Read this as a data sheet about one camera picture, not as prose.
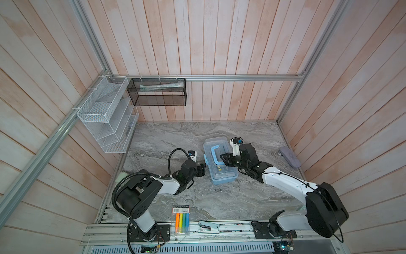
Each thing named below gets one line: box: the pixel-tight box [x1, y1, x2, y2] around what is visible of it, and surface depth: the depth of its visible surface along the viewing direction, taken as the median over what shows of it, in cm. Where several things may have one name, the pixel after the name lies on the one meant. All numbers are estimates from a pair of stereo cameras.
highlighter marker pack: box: [172, 204, 191, 236], surface depth 78 cm
